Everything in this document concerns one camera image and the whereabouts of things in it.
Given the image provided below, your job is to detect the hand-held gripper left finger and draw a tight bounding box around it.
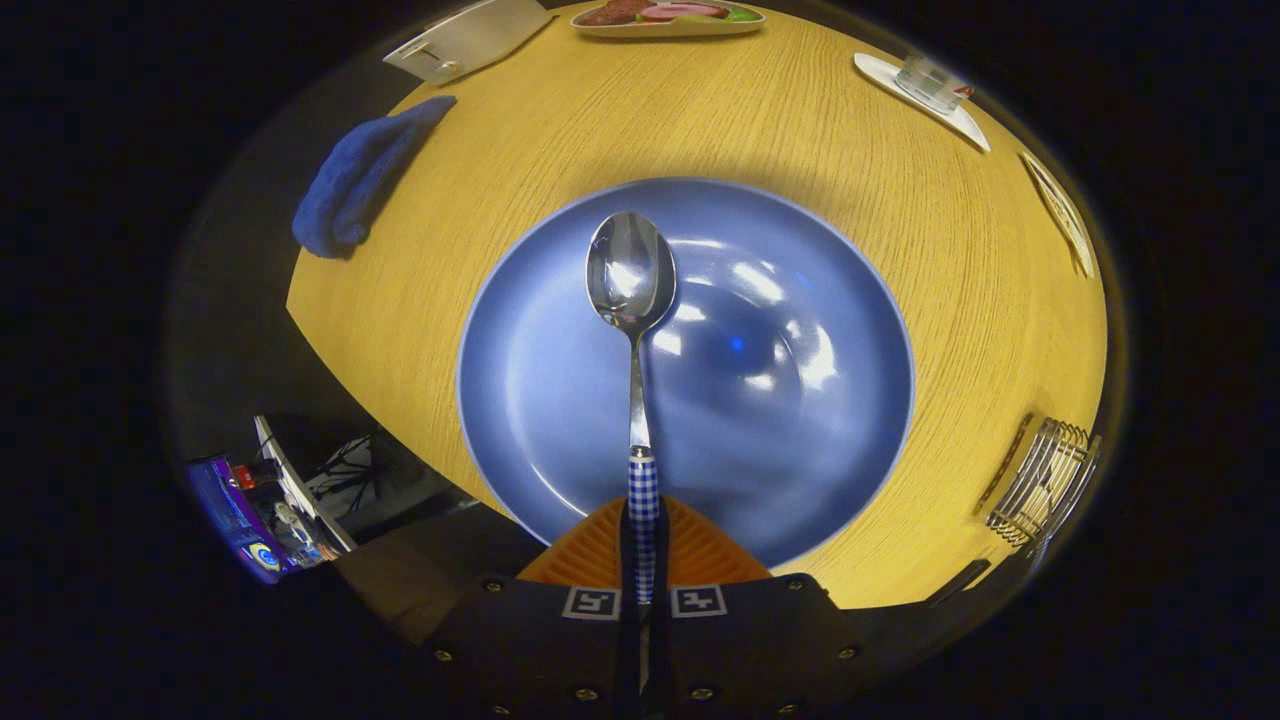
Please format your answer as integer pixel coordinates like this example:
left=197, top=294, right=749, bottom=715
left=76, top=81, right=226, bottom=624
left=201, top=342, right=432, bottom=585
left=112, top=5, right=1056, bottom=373
left=425, top=495, right=646, bottom=720

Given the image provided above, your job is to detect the purple lit monitor screen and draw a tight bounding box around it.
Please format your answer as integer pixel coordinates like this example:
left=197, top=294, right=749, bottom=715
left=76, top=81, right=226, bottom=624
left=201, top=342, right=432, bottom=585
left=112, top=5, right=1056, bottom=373
left=188, top=455, right=301, bottom=586

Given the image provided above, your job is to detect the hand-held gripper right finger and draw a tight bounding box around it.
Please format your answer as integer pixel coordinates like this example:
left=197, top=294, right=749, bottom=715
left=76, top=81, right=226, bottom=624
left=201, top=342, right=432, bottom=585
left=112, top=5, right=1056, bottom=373
left=645, top=495, right=871, bottom=720

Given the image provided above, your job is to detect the white oval food plate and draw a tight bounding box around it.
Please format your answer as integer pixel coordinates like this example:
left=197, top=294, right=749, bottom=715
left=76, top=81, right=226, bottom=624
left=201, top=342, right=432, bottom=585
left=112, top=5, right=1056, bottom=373
left=570, top=0, right=767, bottom=39

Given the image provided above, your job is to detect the black bar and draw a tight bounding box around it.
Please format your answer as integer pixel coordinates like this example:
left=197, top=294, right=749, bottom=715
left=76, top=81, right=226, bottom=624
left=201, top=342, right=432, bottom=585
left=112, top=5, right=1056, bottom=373
left=925, top=558, right=991, bottom=608

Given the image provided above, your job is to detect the checkered handle spoon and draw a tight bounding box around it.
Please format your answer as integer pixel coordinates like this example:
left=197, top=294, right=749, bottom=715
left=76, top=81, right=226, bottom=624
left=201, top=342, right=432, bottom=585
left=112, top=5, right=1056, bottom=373
left=585, top=210, right=678, bottom=606

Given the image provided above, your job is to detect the brown meat slice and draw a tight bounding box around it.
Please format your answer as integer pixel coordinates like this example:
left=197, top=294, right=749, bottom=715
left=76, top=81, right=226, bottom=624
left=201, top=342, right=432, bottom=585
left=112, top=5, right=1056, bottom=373
left=576, top=0, right=656, bottom=27

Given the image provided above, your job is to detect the tangle of cables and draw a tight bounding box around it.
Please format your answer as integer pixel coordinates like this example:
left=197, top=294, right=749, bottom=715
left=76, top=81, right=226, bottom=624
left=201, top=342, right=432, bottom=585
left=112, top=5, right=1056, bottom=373
left=305, top=435, right=381, bottom=511

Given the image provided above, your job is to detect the blue folded cloth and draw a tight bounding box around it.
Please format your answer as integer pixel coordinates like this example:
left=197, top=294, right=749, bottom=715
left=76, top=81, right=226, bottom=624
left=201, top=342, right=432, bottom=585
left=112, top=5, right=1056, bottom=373
left=292, top=95, right=458, bottom=260

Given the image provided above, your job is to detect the metal wire rack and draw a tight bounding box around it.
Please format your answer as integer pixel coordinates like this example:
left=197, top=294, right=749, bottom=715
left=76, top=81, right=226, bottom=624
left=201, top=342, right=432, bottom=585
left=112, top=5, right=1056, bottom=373
left=975, top=415, right=1103, bottom=549

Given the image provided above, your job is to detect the blue round plate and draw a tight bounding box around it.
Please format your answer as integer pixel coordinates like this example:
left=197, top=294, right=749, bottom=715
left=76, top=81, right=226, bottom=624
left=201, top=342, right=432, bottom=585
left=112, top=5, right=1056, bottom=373
left=456, top=177, right=916, bottom=571

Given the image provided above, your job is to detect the white divided condiment dish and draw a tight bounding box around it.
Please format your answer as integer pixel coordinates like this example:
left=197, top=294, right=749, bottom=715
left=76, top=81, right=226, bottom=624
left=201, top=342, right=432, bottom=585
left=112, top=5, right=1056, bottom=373
left=1020, top=150, right=1096, bottom=279

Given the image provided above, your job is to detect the white flat panel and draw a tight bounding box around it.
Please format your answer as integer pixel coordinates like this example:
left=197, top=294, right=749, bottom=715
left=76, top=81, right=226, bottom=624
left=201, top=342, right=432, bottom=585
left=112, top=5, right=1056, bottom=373
left=252, top=415, right=358, bottom=553

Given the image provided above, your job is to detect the white toaster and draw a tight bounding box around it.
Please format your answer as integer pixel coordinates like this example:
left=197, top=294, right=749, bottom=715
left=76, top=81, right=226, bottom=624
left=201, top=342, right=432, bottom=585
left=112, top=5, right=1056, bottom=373
left=383, top=0, right=554, bottom=87

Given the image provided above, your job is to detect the white coaster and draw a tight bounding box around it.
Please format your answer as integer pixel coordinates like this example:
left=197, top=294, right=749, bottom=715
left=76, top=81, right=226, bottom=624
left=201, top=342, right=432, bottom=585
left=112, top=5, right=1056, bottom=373
left=854, top=52, right=992, bottom=153

